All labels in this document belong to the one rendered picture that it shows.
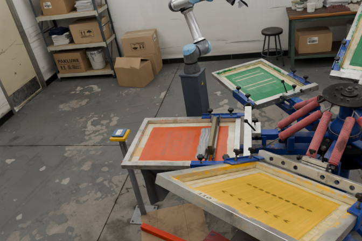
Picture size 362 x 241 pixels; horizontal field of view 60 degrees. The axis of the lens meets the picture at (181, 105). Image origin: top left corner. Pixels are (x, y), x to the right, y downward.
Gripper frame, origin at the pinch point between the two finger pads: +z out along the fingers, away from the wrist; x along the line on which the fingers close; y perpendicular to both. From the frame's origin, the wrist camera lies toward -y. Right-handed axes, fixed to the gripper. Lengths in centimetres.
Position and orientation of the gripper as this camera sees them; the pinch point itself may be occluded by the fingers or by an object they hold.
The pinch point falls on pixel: (247, 3)
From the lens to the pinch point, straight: 237.2
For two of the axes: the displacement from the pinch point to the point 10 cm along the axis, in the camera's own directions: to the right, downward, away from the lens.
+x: -3.6, 0.3, -9.3
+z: 7.0, 6.7, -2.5
